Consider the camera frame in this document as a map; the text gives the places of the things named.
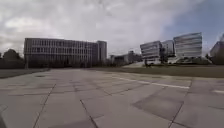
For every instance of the grey concrete slab pavement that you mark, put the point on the grey concrete slab pavement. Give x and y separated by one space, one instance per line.
100 103

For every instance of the low buildings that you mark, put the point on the low buildings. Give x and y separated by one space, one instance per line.
125 59

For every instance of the long grey building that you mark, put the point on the long grey building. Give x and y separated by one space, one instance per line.
60 50

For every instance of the row of dark trees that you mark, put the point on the row of dark trees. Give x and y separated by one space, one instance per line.
11 56

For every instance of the grass field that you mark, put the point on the grass field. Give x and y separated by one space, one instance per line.
16 72

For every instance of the tall glass-fronted building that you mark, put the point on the tall glass-fronted building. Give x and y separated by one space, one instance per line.
188 45

